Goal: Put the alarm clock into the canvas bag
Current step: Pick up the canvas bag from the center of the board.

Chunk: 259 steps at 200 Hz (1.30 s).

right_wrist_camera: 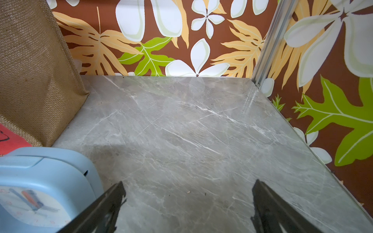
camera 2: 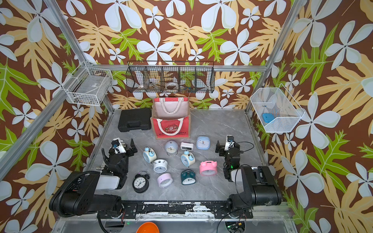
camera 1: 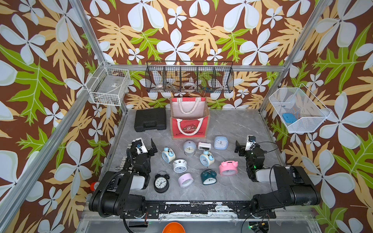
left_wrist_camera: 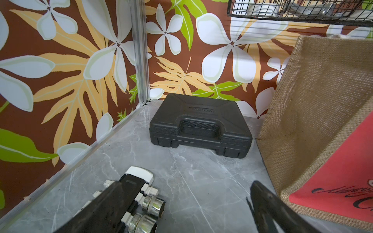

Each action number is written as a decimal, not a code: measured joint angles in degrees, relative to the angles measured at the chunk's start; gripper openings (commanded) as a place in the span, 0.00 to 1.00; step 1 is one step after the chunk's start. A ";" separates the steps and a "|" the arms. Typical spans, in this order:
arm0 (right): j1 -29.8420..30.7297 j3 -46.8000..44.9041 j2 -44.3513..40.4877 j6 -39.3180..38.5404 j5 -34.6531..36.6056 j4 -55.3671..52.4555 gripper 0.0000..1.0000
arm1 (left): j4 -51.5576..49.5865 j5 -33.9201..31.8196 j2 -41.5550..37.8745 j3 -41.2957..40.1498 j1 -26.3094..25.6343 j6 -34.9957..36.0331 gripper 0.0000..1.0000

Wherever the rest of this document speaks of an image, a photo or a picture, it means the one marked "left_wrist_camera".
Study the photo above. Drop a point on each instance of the black plastic tool case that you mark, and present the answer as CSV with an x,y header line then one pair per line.
x,y
207,123

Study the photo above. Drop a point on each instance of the black wire wall basket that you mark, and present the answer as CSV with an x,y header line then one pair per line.
x,y
347,12

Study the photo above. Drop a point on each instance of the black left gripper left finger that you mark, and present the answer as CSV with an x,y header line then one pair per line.
x,y
104,213

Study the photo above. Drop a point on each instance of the burlap red Christmas canvas bag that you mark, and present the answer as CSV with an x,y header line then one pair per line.
x,y
317,138

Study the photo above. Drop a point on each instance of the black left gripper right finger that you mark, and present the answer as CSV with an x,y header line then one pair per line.
x,y
268,211

